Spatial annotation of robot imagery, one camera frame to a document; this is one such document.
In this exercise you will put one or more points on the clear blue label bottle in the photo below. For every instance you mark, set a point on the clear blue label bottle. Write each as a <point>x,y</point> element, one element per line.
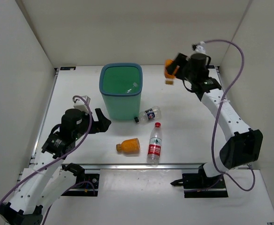
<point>148,115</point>

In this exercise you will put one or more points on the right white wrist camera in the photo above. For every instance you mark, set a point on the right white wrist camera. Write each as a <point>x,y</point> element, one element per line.
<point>199,47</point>

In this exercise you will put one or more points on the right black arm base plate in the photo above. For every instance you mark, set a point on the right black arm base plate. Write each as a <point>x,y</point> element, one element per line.
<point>196,187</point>

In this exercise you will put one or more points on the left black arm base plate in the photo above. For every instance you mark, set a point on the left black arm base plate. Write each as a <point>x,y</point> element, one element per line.
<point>86,186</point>

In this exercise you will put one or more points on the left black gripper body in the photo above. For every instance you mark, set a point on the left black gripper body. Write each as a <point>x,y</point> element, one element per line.
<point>85,125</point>

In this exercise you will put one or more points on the clear red label water bottle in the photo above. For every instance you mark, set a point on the clear red label water bottle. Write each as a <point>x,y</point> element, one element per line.
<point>155,144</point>

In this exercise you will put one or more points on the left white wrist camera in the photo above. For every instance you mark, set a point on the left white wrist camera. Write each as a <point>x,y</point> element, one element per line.
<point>82,103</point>

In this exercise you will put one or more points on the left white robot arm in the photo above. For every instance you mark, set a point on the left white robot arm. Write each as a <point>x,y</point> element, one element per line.
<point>50,178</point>

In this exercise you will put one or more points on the clear green label bottle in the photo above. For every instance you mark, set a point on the clear green label bottle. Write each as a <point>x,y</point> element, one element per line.
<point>133,89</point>

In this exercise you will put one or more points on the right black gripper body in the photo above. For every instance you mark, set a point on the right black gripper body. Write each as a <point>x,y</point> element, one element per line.
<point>188,75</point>

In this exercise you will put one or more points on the orange juice bottle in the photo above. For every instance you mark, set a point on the orange juice bottle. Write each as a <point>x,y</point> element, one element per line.
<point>170,71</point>
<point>130,146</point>

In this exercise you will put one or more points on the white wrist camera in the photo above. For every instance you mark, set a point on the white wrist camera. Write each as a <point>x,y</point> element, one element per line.
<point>82,103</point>
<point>199,47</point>

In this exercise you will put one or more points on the left black table label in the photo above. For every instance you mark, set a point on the left black table label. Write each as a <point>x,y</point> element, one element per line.
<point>67,68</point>

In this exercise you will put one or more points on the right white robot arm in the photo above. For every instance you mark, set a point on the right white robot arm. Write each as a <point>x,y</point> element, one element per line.
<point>242,145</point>

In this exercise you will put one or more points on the green plastic waste bin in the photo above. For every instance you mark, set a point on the green plastic waste bin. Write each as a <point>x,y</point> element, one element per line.
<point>115,79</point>

